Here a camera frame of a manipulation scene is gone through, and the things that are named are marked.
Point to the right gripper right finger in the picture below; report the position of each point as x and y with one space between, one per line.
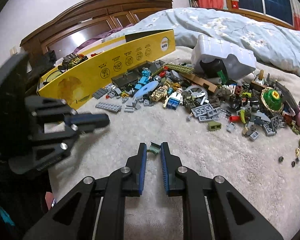
212 207

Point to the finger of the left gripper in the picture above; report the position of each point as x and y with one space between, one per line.
87 122

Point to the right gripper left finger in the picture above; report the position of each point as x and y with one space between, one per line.
94 208

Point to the sand green lego piece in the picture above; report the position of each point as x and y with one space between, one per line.
154 148

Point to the long grey lego plate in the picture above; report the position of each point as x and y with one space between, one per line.
108 107

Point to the dark grey square plate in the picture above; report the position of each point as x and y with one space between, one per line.
100 93

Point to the yellow cardboard toy box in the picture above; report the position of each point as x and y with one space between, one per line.
106 61

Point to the smoky transparent lego panel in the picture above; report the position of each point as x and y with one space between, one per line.
125 79

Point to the blue plastic disc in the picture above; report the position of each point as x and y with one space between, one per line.
149 87

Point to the blue blocky minifigure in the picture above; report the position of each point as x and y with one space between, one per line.
145 77

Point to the tan safari minifigure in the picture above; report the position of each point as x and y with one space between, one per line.
160 92

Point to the dark wooden headboard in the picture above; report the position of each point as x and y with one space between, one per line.
85 20

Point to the white coat minifigure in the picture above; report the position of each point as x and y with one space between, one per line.
174 100

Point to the olive slope lego brick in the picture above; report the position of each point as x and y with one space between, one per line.
213 126

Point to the red lego piece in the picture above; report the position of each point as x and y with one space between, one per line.
234 118

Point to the long olive lego plate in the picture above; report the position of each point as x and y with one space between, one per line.
179 68

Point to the grey lego gear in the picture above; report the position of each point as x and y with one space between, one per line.
197 91

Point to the green spinning top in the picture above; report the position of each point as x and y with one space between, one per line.
271 100

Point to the tan long lego brick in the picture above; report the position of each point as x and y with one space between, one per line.
200 81

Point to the light blue floral quilt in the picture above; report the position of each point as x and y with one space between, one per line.
270 43

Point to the window with wooden frame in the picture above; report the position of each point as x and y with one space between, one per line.
278 12

